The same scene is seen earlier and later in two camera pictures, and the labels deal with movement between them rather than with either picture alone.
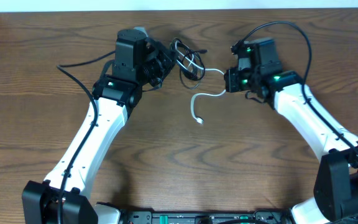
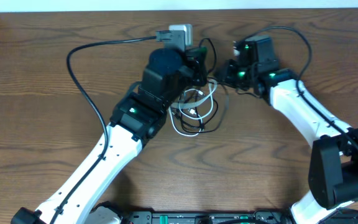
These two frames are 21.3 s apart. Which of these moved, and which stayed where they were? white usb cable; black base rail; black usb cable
Moved: black usb cable; white usb cable
Stayed: black base rail
